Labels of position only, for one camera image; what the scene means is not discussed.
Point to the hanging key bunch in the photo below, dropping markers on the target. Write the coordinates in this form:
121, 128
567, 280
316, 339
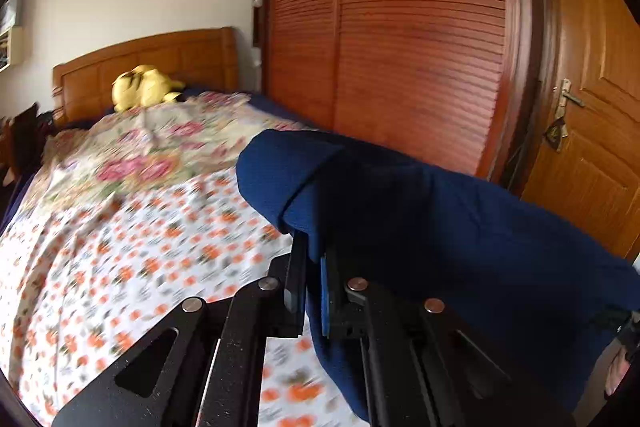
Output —
555, 134

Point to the pink floral blanket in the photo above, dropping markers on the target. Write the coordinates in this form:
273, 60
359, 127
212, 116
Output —
150, 157

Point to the wooden louvred wardrobe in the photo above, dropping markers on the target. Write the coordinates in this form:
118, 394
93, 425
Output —
400, 32

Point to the cream wall shelf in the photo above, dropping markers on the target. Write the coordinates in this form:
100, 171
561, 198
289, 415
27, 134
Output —
12, 42

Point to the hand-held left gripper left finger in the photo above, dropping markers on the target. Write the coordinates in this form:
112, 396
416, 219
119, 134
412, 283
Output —
295, 287

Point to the yellow plush toy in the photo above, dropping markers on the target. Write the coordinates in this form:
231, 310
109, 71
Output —
142, 87

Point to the person's right hand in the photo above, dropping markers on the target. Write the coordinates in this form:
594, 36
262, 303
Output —
616, 372

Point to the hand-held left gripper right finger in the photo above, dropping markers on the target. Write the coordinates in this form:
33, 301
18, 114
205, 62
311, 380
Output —
326, 302

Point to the wooden door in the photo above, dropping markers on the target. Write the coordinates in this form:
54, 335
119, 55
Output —
590, 32

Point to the navy blue blazer jacket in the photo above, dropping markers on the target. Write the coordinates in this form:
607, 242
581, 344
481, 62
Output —
425, 217

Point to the wooden headboard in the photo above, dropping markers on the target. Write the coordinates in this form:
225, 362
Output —
190, 57

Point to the dark wooden chair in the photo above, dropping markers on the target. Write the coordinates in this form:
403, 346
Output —
25, 142

